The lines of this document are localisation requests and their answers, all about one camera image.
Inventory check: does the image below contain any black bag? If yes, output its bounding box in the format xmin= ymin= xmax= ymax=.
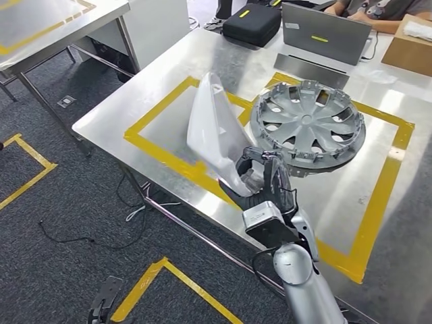
xmin=90 ymin=38 xmax=137 ymax=84

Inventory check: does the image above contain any grey plastic wheel hubcap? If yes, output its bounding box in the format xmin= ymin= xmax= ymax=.
xmin=250 ymin=79 xmax=367 ymax=179

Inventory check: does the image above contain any stainless steel workbench table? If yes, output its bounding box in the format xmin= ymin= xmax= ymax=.
xmin=71 ymin=26 xmax=432 ymax=324
xmin=0 ymin=0 xmax=142 ymax=158

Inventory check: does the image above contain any yellow table tape frame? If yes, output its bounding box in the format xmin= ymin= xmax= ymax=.
xmin=124 ymin=71 xmax=415 ymax=286

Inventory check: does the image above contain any white cable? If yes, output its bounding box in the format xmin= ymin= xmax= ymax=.
xmin=125 ymin=201 xmax=182 ymax=223

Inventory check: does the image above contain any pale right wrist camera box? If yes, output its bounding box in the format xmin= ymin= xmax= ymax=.
xmin=242 ymin=201 xmax=298 ymax=250

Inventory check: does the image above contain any black cable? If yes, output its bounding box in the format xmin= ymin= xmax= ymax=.
xmin=38 ymin=173 xmax=150 ymax=251

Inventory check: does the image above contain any metal floor socket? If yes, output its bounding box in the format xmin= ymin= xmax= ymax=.
xmin=57 ymin=94 xmax=77 ymax=109

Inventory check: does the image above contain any person's left hand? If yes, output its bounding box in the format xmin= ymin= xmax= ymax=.
xmin=347 ymin=11 xmax=372 ymax=24

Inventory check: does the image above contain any white cabinet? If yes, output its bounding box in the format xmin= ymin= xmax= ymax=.
xmin=120 ymin=0 xmax=190 ymax=74

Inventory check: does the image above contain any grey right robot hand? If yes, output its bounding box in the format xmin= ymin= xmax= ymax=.
xmin=218 ymin=147 xmax=298 ymax=214

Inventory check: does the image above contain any white foam wrap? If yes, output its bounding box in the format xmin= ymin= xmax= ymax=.
xmin=403 ymin=20 xmax=432 ymax=43

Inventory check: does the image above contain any grey laptop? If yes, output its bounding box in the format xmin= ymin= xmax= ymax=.
xmin=282 ymin=2 xmax=373 ymax=67

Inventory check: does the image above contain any white plastic fender part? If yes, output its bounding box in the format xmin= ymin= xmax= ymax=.
xmin=187 ymin=72 xmax=261 ymax=198

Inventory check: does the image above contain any yellow floor tape square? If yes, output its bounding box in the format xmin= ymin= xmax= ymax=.
xmin=0 ymin=133 xmax=59 ymax=212
xmin=110 ymin=256 xmax=245 ymax=324

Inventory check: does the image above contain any brown cardboard box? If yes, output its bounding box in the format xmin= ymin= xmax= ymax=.
xmin=381 ymin=13 xmax=432 ymax=78

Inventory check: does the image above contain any black zip carrying case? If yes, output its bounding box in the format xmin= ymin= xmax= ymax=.
xmin=221 ymin=2 xmax=282 ymax=49

